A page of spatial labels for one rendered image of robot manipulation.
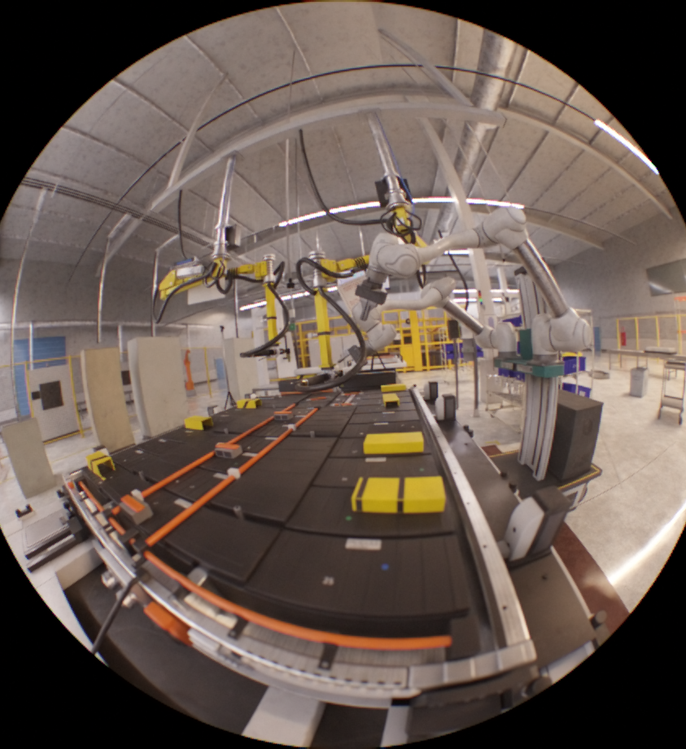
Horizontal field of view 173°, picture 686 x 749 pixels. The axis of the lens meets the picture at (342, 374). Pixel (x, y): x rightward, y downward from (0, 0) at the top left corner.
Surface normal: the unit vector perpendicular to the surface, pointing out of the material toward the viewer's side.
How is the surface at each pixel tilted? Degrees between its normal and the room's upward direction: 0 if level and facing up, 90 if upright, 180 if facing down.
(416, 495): 0
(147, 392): 90
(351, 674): 0
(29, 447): 90
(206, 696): 0
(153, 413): 90
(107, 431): 90
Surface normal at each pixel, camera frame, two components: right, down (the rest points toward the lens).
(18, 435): 0.97, -0.08
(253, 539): -0.10, -0.99
